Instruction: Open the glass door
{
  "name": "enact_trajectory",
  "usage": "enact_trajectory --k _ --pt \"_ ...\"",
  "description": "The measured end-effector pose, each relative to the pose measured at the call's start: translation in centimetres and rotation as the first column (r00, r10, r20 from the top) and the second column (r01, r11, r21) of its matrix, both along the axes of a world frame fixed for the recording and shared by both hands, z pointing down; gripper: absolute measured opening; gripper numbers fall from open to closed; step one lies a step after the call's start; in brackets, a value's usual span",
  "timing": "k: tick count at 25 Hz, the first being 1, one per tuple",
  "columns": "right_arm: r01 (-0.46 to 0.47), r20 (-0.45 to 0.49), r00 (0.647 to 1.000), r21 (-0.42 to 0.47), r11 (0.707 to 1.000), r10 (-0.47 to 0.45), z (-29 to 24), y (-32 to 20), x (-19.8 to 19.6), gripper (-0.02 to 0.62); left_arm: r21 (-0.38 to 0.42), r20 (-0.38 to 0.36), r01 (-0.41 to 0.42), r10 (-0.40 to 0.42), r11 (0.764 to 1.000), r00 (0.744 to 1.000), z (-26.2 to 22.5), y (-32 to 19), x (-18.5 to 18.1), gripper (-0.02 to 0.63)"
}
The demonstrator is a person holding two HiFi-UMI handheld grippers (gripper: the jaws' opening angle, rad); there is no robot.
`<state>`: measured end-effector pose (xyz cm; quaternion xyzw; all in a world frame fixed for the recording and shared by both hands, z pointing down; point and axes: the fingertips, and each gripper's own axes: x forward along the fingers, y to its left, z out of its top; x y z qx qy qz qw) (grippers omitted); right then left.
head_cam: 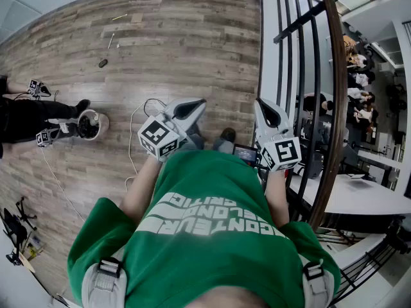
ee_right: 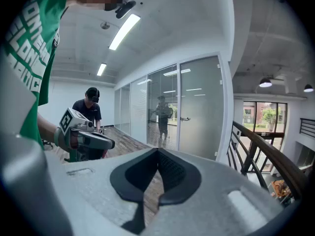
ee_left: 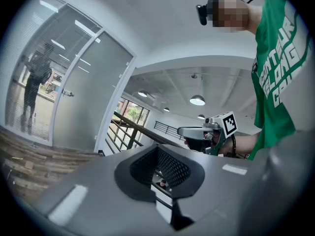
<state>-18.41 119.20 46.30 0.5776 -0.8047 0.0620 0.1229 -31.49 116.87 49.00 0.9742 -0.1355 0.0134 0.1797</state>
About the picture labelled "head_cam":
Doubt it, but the person's right shoe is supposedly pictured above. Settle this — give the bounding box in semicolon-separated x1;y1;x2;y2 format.
220;127;237;144

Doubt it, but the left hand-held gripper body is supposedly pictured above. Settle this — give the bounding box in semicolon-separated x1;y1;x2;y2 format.
137;101;188;162

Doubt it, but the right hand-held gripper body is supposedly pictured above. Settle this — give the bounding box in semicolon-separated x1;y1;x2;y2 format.
255;122;302;173

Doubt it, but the person's left leg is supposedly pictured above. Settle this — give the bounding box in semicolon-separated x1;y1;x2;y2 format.
181;132;206;153

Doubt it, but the white bucket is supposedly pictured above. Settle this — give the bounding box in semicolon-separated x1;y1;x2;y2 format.
76;108;110;141

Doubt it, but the white cable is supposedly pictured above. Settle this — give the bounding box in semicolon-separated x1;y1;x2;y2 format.
39;145;87;224
124;98;168;191

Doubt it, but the wooden handrail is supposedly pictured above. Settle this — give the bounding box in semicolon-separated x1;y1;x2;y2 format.
306;0;347;232

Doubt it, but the person's left forearm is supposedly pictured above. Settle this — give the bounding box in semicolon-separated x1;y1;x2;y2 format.
119;154;166;226

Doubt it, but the black screen device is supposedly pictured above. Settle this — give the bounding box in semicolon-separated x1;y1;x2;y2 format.
232;143;260;167

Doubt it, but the white desk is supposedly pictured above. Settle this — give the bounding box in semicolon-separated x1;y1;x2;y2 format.
0;216;70;308

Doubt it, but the black tripod stand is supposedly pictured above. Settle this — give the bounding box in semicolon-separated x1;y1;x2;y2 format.
14;196;39;231

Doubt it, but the person's right forearm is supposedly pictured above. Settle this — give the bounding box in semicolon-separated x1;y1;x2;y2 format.
263;170;292;230

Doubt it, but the grey shoulder strap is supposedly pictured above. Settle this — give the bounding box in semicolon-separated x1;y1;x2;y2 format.
81;257;128;308
301;257;335;308

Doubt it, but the person's right leg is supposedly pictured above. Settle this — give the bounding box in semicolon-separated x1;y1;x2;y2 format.
211;139;236;155

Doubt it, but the green printed t-shirt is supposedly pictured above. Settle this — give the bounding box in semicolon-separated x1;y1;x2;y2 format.
66;148;342;308

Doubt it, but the white long table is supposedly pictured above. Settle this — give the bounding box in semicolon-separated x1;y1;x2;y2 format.
288;171;411;218

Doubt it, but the person's leg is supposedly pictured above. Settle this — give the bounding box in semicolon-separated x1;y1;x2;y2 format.
181;132;206;153
211;139;236;155

